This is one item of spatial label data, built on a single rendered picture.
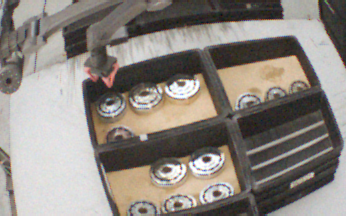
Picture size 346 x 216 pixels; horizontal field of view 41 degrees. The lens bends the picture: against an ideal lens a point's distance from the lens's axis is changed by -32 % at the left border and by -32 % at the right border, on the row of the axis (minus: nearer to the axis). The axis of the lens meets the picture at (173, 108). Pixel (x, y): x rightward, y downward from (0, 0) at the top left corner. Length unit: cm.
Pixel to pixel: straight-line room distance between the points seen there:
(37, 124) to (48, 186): 33
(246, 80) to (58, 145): 70
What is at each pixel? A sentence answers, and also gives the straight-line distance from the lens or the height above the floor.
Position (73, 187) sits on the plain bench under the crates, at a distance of 202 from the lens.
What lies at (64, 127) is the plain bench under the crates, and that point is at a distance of 220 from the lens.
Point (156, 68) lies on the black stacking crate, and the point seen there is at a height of 89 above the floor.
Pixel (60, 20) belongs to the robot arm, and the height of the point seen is 147.
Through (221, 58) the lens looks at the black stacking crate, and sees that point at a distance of 206.
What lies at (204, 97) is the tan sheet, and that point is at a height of 83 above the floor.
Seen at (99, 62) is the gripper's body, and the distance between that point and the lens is 184.
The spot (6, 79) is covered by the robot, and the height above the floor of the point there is 114.
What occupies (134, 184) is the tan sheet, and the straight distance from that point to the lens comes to 182.
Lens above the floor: 229
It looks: 47 degrees down
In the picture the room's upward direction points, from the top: 10 degrees counter-clockwise
